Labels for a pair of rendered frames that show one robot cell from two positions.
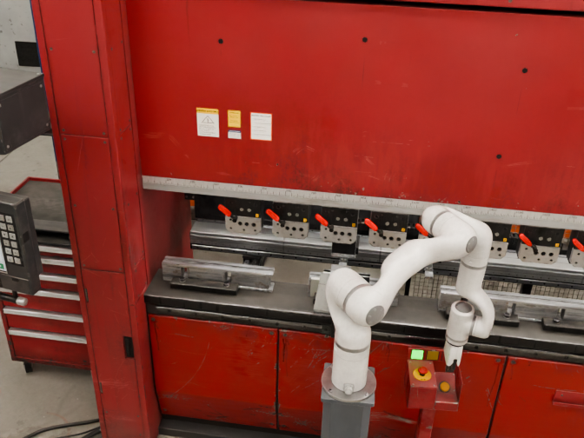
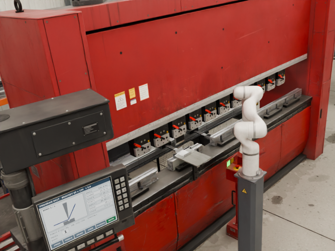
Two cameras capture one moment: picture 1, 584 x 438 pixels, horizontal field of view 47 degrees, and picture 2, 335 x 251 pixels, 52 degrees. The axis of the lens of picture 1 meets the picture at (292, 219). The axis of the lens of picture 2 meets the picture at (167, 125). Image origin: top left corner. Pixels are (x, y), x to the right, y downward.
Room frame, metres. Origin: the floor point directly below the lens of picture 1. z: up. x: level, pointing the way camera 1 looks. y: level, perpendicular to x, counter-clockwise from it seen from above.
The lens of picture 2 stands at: (0.72, 1.84, 2.46)
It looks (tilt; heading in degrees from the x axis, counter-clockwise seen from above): 24 degrees down; 311
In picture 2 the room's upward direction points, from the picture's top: 6 degrees counter-clockwise
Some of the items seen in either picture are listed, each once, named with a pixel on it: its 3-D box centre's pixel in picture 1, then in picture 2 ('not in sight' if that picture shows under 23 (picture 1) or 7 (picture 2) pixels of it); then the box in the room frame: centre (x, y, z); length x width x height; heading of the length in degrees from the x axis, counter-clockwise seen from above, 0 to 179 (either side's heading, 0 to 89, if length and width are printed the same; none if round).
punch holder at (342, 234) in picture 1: (339, 221); (176, 125); (2.41, -0.20, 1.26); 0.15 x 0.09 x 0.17; 82
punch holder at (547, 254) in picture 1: (539, 240); (234, 97); (2.31, -0.99, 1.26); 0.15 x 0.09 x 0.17; 82
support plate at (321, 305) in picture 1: (338, 293); (193, 157); (2.27, -0.20, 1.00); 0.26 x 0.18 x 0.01; 172
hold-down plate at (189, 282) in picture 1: (204, 286); (132, 195); (2.44, 0.38, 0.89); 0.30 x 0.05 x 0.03; 82
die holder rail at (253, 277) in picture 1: (218, 274); (132, 187); (2.49, 0.32, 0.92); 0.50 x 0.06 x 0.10; 82
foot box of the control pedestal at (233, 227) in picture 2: not in sight; (242, 229); (2.01, -0.58, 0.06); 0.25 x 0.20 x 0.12; 177
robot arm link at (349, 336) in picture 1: (349, 307); (246, 137); (1.77, -0.20, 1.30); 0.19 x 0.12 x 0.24; 30
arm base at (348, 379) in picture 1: (350, 361); (250, 162); (1.74, -0.21, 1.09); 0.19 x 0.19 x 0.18
